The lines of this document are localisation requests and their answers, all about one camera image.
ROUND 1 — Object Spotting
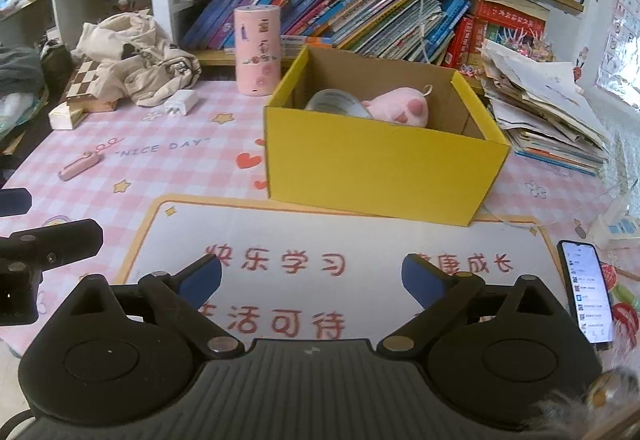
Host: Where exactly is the pink utility knife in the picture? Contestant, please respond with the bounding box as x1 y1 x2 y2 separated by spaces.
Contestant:
58 152 101 182

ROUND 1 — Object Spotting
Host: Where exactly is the pink plush toy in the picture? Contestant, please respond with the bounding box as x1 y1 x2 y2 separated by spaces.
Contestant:
361 85 432 128

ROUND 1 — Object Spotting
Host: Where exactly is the white charger plug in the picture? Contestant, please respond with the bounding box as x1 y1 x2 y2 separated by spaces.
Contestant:
164 90 200 117

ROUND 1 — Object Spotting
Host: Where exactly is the white delipizen tape roll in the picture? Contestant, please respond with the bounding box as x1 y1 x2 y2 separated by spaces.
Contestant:
305 88 372 119

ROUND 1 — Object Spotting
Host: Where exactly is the yellow cardboard box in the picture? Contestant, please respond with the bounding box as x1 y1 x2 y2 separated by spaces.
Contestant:
264 48 511 226

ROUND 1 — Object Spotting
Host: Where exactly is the white paper box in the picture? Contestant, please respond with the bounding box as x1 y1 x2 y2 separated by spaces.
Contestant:
48 103 88 131

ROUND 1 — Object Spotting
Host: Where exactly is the smartphone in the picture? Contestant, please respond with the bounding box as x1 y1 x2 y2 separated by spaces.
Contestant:
556 239 614 350

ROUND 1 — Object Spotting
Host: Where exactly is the wooden chess board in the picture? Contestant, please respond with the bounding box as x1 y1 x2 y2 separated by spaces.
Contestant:
62 57 118 113

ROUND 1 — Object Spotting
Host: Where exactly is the grey folded clothing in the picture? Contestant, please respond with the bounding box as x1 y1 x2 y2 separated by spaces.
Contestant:
0 46 44 95

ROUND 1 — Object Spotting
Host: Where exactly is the stack of papers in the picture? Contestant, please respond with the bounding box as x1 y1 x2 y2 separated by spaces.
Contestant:
480 39 611 177

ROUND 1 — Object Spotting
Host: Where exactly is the beige cloth bag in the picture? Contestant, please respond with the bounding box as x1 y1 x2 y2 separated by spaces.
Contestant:
75 10 202 108

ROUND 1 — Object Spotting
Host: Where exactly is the pink sticker cylinder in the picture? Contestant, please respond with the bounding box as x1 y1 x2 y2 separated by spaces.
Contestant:
234 5 281 96

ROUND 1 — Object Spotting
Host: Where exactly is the row of books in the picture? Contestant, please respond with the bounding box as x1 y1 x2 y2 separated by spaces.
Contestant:
179 0 549 70

